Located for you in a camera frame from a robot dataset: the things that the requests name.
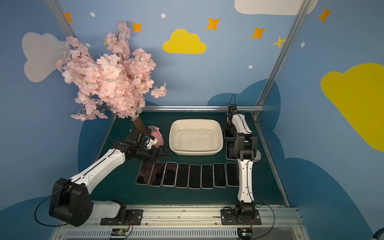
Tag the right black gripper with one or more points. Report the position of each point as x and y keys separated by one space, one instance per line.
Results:
x=229 y=125

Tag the pink back phone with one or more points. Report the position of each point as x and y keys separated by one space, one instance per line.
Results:
x=144 y=174

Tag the pink cherry blossom tree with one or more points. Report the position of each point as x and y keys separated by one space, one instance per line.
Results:
x=117 y=81

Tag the black phone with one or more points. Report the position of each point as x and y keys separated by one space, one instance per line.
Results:
x=232 y=175
x=207 y=177
x=220 y=180
x=232 y=150
x=229 y=134

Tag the left green circuit board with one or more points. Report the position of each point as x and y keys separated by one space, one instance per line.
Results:
x=119 y=233

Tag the white case phone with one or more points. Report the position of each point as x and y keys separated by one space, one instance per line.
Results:
x=170 y=174

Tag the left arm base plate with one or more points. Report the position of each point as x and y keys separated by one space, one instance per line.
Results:
x=133 y=216

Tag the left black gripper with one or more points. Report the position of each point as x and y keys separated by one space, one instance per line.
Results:
x=157 y=151

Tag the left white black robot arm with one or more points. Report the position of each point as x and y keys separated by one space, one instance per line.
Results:
x=71 y=198

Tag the pink spray bottle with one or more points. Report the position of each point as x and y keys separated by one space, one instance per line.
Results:
x=155 y=132

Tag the right green circuit board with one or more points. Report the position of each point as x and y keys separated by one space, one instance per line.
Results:
x=244 y=234

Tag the green circuit board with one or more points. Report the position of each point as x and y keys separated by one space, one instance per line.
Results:
x=244 y=234
x=119 y=233

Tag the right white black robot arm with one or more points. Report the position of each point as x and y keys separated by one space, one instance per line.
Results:
x=245 y=152

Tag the white plastic storage box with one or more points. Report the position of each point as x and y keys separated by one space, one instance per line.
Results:
x=196 y=137

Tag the aluminium rail base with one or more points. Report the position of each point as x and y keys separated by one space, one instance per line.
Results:
x=193 y=222

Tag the pink case phone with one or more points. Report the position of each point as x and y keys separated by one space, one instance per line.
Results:
x=182 y=178
x=194 y=177

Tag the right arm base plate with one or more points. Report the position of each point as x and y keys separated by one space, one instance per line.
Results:
x=230 y=218

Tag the grey round disc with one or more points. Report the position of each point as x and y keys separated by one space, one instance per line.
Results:
x=258 y=156

